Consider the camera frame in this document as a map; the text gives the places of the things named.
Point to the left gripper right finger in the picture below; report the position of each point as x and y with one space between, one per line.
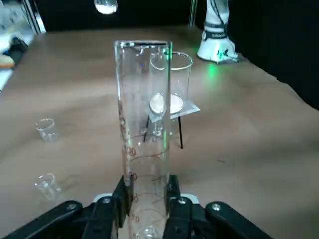
194 221

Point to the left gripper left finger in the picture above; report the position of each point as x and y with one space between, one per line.
94 219

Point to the clear glass graduated cylinder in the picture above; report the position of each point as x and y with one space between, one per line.
142 99

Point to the clear glass conical flask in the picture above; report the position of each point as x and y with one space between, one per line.
106 6

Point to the small clear glass beaker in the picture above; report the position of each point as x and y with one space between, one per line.
48 186
46 129

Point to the black metal tripod stand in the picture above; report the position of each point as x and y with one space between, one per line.
180 134

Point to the large clear glass beaker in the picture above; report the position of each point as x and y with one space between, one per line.
179 74

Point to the aluminium frame post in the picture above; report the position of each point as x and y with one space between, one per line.
35 15
193 12

